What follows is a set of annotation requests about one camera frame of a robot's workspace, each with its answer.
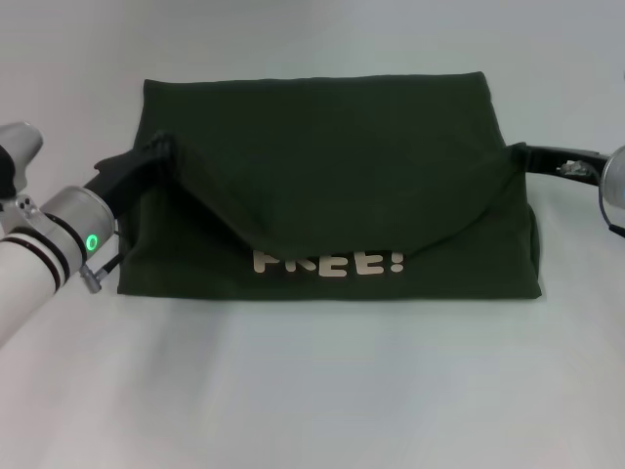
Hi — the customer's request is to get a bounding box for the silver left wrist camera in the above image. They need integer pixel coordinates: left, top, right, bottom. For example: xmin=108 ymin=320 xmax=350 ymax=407
xmin=0 ymin=121 xmax=46 ymax=202

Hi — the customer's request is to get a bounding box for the right arm cable with plug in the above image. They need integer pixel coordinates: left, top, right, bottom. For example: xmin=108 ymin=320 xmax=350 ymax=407
xmin=602 ymin=204 xmax=625 ymax=236

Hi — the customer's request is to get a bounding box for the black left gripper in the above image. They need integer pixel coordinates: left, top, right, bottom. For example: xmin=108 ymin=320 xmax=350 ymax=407
xmin=82 ymin=128 xmax=180 ymax=217

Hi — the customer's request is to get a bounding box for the dark green shirt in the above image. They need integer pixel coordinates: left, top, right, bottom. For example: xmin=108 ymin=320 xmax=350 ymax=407
xmin=116 ymin=71 xmax=544 ymax=300

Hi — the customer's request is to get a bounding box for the arm cable with plug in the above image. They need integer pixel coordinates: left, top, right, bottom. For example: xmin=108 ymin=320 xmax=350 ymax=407
xmin=79 ymin=233 xmax=134 ymax=295
xmin=602 ymin=204 xmax=625 ymax=236

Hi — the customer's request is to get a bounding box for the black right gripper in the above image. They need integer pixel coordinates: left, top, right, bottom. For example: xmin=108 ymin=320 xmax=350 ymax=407
xmin=507 ymin=141 xmax=612 ymax=188

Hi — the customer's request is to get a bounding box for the left arm cable with plug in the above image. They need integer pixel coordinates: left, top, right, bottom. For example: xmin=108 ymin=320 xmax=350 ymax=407
xmin=79 ymin=233 xmax=134 ymax=295

